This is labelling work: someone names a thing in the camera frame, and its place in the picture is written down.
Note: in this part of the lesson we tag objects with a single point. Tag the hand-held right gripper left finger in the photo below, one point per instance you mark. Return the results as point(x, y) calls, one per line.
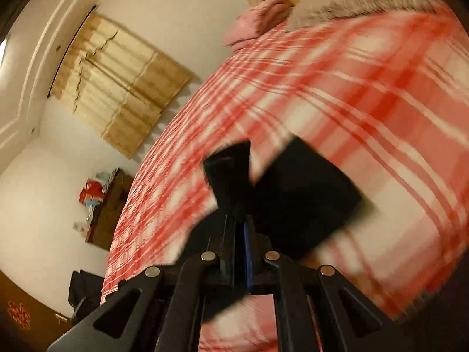
point(236, 249)

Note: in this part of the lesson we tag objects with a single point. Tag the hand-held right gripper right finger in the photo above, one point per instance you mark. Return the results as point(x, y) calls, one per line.
point(249, 253)

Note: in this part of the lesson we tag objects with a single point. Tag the pink folded blanket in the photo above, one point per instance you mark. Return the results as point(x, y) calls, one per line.
point(256, 22)

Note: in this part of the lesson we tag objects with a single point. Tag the pile of red packages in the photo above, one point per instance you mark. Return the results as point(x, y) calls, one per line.
point(92, 190)

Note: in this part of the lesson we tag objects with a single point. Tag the black bag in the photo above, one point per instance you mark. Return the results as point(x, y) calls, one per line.
point(86, 289)

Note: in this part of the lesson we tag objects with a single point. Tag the brown wooden door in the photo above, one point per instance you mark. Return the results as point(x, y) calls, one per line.
point(33, 300)

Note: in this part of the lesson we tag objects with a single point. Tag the red plaid bed sheet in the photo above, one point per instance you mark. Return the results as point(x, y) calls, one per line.
point(366, 110)

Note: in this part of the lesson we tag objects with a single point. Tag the dark wooden dresser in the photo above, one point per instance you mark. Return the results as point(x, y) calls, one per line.
point(110, 212)

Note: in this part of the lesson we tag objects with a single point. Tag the grey striped blanket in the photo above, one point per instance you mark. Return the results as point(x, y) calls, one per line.
point(340, 0)

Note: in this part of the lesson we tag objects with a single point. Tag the black pants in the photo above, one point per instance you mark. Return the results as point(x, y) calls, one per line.
point(304, 190)

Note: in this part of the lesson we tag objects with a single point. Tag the beige curtain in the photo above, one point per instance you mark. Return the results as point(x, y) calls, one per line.
point(121, 80)

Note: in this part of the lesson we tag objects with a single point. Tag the red door decoration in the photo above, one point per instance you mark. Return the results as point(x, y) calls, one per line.
point(18, 315)

